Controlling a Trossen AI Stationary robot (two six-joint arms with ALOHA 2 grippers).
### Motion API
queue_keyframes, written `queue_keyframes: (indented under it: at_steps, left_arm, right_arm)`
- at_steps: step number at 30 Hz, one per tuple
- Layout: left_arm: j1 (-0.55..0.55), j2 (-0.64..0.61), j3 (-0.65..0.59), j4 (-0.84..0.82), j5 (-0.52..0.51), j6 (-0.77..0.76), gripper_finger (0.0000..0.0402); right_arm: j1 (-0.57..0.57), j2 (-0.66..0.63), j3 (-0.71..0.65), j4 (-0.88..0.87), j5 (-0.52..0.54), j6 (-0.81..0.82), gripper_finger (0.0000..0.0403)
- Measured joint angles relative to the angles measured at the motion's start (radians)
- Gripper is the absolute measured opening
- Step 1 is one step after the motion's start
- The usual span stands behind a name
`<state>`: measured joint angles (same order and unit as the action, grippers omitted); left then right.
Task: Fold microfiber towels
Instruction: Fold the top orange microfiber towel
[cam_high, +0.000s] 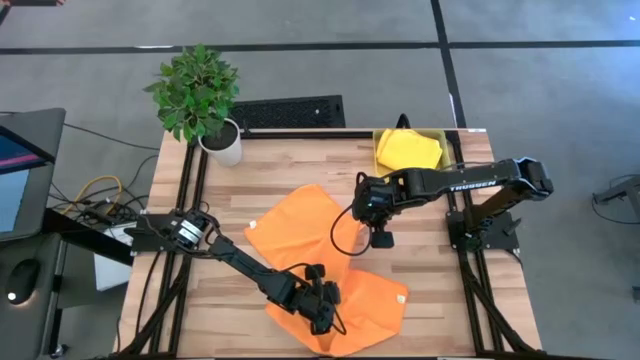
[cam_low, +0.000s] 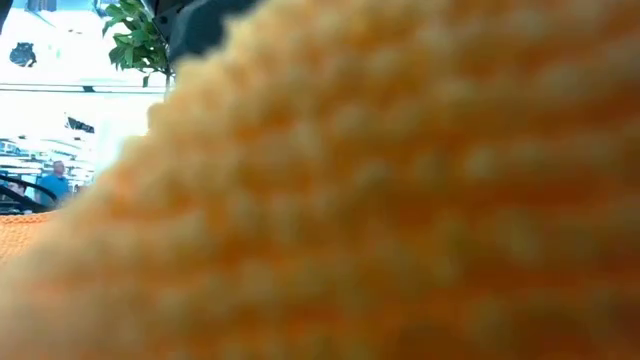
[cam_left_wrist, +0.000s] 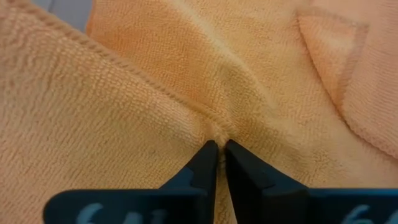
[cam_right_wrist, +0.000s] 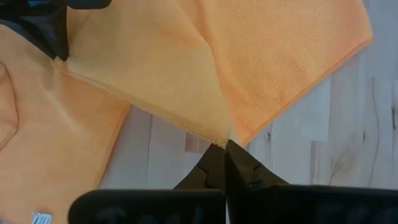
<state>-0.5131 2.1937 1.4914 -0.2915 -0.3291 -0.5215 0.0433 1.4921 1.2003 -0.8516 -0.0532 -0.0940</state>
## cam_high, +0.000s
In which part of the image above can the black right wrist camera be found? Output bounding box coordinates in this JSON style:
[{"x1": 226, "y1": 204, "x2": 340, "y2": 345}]
[{"x1": 369, "y1": 227, "x2": 396, "y2": 251}]

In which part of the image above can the black aluminium table frame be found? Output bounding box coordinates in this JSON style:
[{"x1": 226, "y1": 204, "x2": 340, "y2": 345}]
[{"x1": 107, "y1": 113, "x2": 549, "y2": 360}]

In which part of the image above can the grey side desk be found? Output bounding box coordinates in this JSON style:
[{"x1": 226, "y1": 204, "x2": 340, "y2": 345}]
[{"x1": 0, "y1": 232, "x2": 69, "y2": 360}]

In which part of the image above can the black computer mouse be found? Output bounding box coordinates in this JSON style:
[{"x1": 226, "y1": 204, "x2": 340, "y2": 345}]
[{"x1": 4, "y1": 258, "x2": 43, "y2": 306}]

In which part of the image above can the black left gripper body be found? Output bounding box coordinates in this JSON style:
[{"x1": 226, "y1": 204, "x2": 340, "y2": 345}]
[{"x1": 287, "y1": 272, "x2": 344, "y2": 321}]

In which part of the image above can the orange microfiber towel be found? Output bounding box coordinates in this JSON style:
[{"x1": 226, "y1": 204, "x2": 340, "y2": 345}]
[
  {"x1": 264, "y1": 268, "x2": 410, "y2": 358},
  {"x1": 243, "y1": 183, "x2": 367, "y2": 286}
]

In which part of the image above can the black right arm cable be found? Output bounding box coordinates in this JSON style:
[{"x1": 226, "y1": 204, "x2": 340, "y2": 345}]
[{"x1": 328, "y1": 171, "x2": 375, "y2": 258}]

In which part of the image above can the white plant pot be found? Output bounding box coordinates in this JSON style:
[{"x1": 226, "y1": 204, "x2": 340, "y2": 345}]
[{"x1": 197, "y1": 117, "x2": 244, "y2": 168}]

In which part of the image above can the yellow floor cable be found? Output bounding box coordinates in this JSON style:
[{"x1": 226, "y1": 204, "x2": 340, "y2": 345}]
[{"x1": 59, "y1": 174, "x2": 124, "y2": 216}]

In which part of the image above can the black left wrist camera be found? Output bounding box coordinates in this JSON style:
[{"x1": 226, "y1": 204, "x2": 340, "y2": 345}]
[{"x1": 309, "y1": 313, "x2": 336, "y2": 337}]

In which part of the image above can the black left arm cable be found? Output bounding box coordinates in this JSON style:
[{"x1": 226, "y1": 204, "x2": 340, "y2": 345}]
[{"x1": 272, "y1": 261, "x2": 349, "y2": 337}]

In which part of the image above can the yellow microfiber towel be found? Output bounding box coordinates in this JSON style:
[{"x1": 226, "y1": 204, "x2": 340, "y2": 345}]
[{"x1": 375, "y1": 128, "x2": 445, "y2": 172}]

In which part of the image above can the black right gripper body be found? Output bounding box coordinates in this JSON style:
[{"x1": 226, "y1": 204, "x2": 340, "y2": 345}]
[{"x1": 352, "y1": 174, "x2": 401, "y2": 226}]

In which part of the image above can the white box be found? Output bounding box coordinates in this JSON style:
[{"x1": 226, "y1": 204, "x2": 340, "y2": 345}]
[{"x1": 93, "y1": 221, "x2": 137, "y2": 293}]

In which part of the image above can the green artificial plant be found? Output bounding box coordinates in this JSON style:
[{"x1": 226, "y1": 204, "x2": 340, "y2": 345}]
[{"x1": 142, "y1": 42, "x2": 242, "y2": 144}]

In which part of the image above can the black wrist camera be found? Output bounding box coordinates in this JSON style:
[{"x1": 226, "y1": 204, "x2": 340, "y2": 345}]
[
  {"x1": 369, "y1": 227, "x2": 396, "y2": 251},
  {"x1": 309, "y1": 313, "x2": 336, "y2": 337}
]

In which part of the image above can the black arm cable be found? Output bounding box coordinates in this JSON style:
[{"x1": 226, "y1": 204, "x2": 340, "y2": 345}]
[
  {"x1": 328, "y1": 171, "x2": 375, "y2": 258},
  {"x1": 272, "y1": 261, "x2": 349, "y2": 337}
]

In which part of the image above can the yellow translucent plastic bin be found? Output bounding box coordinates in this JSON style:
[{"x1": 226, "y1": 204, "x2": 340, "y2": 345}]
[{"x1": 371, "y1": 127, "x2": 454, "y2": 180}]

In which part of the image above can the computer monitor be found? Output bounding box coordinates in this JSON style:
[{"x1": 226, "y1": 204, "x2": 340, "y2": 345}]
[{"x1": 0, "y1": 107, "x2": 67, "y2": 244}]

